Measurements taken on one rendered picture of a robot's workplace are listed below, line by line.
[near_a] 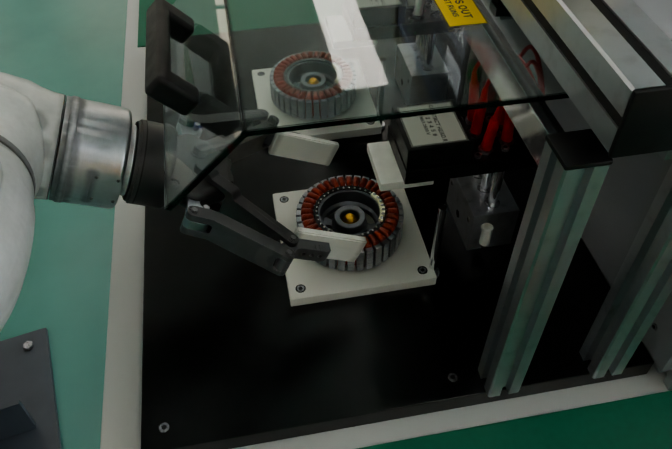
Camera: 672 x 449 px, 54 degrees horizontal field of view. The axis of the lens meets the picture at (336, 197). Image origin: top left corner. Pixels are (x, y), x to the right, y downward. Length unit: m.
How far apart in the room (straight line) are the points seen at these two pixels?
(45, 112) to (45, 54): 2.03
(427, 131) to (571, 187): 0.23
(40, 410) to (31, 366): 0.12
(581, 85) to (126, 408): 0.48
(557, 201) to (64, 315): 1.42
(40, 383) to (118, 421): 0.96
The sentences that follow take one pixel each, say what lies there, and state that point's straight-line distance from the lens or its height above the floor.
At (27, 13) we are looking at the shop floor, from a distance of 2.87.
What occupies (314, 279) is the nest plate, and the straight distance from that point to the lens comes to 0.68.
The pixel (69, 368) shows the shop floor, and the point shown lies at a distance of 1.63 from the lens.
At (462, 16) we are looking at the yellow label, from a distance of 0.51.
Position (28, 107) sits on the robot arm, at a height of 1.01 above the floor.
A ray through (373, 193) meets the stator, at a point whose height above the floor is 0.82.
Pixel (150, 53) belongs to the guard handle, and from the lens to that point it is 0.49.
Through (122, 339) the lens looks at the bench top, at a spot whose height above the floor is 0.75.
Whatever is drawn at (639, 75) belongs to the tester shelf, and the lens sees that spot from 0.39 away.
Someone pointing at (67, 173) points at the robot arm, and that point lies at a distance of 0.57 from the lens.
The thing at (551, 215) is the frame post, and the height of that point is 1.01.
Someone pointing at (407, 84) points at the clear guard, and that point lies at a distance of 0.44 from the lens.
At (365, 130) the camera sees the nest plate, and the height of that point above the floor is 0.78.
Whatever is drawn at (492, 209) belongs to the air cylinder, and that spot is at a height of 0.82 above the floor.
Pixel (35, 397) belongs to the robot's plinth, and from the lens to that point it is 1.60.
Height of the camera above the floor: 1.32
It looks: 46 degrees down
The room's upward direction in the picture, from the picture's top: straight up
